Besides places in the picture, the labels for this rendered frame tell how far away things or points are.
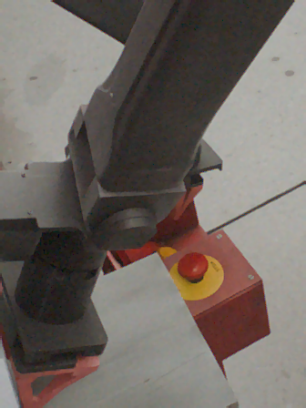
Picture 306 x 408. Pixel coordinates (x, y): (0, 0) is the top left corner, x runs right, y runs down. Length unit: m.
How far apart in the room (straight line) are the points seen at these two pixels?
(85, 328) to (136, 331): 0.10
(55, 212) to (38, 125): 2.06
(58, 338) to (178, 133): 0.23
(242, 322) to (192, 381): 0.38
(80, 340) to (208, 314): 0.41
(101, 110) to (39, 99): 2.22
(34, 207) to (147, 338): 0.23
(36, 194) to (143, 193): 0.08
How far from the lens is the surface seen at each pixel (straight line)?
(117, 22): 0.86
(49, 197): 0.56
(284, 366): 1.88
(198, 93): 0.43
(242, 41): 0.40
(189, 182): 1.03
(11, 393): 0.74
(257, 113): 2.45
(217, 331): 1.06
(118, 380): 0.72
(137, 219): 0.52
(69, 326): 0.64
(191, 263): 1.02
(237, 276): 1.04
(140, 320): 0.75
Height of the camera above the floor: 1.60
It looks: 44 degrees down
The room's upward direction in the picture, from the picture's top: 12 degrees counter-clockwise
